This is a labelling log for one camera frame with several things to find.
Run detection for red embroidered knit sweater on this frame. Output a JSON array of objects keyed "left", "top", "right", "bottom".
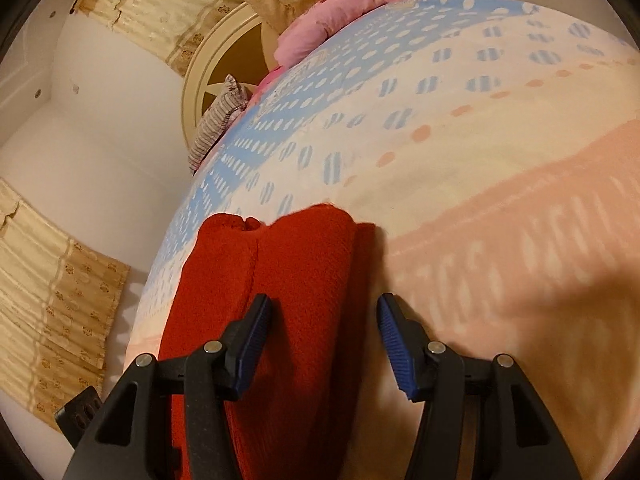
[{"left": 160, "top": 205, "right": 375, "bottom": 479}]

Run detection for beige floral side curtain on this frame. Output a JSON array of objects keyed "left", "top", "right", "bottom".
[{"left": 0, "top": 183, "right": 129, "bottom": 426}]

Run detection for polka dot bed quilt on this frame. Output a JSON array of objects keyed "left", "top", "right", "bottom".
[{"left": 127, "top": 0, "right": 639, "bottom": 479}]

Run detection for striped pillow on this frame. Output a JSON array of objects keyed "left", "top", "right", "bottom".
[{"left": 188, "top": 75, "right": 250, "bottom": 172}]

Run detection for cream wooden headboard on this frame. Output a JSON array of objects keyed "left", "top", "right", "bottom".
[{"left": 181, "top": 3, "right": 278, "bottom": 145}]

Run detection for pink folded blanket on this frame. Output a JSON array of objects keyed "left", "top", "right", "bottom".
[{"left": 273, "top": 0, "right": 397, "bottom": 68}]

